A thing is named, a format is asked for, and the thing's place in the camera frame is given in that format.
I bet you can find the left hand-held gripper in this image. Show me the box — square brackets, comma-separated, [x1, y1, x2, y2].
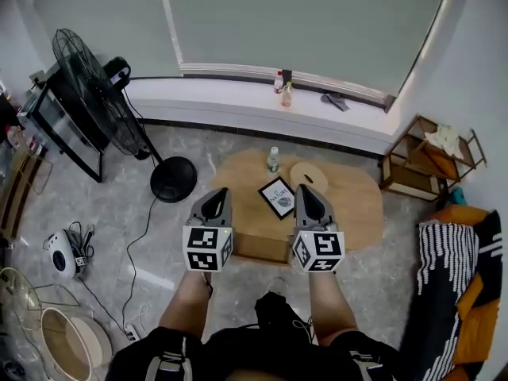
[181, 187, 237, 273]

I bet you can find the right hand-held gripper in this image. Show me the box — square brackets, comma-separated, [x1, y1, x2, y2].
[291, 183, 346, 274]

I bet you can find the person's right forearm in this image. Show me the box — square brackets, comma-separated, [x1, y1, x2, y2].
[308, 270, 359, 348]

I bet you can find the person's left forearm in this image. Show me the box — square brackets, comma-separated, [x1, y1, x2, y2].
[158, 270, 214, 340]

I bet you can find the wooden coffee table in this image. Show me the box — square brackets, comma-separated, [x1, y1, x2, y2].
[212, 148, 385, 253]

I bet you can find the black framed picture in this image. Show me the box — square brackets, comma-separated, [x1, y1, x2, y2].
[257, 175, 298, 221]

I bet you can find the round wooden box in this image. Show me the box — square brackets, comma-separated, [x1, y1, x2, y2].
[288, 163, 330, 197]

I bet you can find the clear water bottle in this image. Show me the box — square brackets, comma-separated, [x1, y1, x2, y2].
[266, 146, 282, 174]

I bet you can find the person's beige shoe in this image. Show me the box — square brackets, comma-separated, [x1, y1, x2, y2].
[265, 276, 290, 298]

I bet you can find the wooden shelf rack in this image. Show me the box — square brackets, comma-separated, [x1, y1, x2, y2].
[379, 114, 489, 203]

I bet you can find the dark grey cloth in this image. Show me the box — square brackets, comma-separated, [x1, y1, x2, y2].
[320, 91, 352, 114]

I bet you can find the person's black clothing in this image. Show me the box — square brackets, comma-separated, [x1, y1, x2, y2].
[106, 291, 402, 381]

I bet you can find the orange cloth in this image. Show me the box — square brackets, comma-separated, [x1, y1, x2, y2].
[422, 144, 460, 181]

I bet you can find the black white striped blanket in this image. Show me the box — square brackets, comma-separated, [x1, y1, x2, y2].
[416, 210, 504, 381]

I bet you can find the white crumpled cloth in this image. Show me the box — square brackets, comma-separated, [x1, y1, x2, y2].
[424, 124, 465, 161]

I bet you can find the white round appliance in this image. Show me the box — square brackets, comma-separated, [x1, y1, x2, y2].
[42, 229, 89, 280]

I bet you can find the black standing fan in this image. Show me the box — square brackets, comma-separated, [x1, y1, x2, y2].
[52, 29, 199, 205]

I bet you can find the beige round lampshade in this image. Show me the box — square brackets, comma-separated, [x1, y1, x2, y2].
[40, 306, 114, 381]

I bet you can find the black glass-door fridge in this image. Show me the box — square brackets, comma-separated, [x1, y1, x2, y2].
[17, 63, 111, 185]

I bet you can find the wide grey roller blind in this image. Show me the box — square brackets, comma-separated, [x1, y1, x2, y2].
[164, 0, 452, 99]

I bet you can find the orange sofa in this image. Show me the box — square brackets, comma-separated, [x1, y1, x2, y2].
[430, 204, 504, 381]

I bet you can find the narrow grey roller blind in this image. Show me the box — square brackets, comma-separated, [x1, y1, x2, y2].
[29, 0, 183, 79]

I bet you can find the black power cable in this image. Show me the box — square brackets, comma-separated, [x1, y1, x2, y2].
[120, 196, 160, 333]

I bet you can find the grey white harness strap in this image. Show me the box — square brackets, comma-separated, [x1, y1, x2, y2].
[350, 348, 383, 381]
[144, 350, 192, 381]

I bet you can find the gold wire chair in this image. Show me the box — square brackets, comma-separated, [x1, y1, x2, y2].
[0, 267, 81, 333]

